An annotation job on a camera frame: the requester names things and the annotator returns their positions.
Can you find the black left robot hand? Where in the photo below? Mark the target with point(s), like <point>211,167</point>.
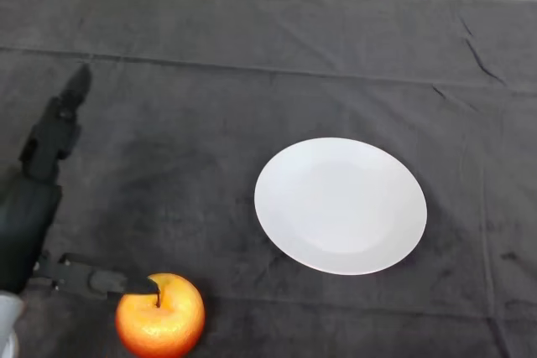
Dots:
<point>25,224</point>

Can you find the red yellow apple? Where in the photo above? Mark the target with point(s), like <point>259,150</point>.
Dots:
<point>163,324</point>

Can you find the white round plate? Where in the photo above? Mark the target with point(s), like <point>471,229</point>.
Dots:
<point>340,207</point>

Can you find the black cloth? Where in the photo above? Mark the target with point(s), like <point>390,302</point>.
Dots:
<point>210,123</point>

